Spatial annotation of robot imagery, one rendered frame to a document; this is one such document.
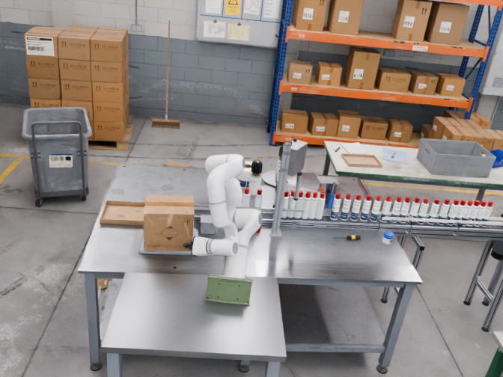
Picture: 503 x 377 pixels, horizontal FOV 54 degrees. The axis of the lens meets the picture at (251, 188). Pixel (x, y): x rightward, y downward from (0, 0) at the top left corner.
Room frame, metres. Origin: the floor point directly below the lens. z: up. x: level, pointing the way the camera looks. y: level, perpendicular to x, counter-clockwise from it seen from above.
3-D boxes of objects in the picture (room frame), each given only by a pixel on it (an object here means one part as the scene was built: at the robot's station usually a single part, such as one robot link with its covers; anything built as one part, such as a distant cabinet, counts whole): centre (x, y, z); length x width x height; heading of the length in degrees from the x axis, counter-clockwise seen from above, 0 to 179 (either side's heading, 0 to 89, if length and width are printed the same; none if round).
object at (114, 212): (2.97, 0.85, 0.85); 0.30 x 0.26 x 0.04; 97
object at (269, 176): (3.72, -0.23, 0.89); 0.31 x 0.31 x 0.01
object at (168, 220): (2.69, 0.50, 0.99); 0.30 x 0.24 x 0.27; 100
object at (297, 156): (3.04, -0.25, 1.38); 0.17 x 0.10 x 0.19; 153
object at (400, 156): (4.73, -1.41, 0.81); 0.32 x 0.24 x 0.01; 170
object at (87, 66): (6.19, 2.30, 0.70); 1.20 x 0.82 x 1.39; 100
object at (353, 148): (4.80, -0.97, 0.81); 0.38 x 0.36 x 0.02; 94
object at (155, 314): (2.24, 0.22, 0.81); 0.90 x 0.90 x 0.04; 4
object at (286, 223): (3.10, -0.13, 0.85); 1.65 x 0.11 x 0.05; 97
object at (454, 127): (6.69, -2.87, 0.32); 1.20 x 0.83 x 0.64; 3
